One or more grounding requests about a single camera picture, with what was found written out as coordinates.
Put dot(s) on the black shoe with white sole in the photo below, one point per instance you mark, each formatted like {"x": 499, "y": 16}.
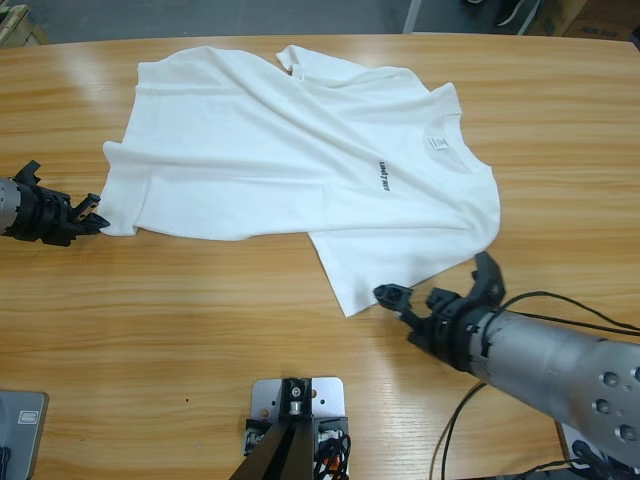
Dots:
{"x": 507, "y": 12}

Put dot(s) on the brown cardboard box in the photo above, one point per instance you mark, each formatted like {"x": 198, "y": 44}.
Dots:
{"x": 555, "y": 20}

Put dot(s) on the dark printed box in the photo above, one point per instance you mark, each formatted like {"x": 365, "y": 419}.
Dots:
{"x": 600, "y": 25}

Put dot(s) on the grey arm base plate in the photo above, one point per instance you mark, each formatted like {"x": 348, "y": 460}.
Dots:
{"x": 565, "y": 440}
{"x": 22, "y": 450}

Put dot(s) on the dark camera post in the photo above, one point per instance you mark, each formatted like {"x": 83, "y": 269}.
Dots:
{"x": 280, "y": 455}

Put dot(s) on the white upright pole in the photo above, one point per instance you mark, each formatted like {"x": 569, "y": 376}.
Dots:
{"x": 412, "y": 15}

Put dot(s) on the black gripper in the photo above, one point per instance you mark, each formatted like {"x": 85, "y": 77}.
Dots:
{"x": 45, "y": 215}
{"x": 445, "y": 330}

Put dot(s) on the white slanted leg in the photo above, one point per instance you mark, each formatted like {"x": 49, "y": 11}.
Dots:
{"x": 531, "y": 16}

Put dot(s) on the white t-shirt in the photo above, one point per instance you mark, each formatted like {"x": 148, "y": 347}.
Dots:
{"x": 250, "y": 150}

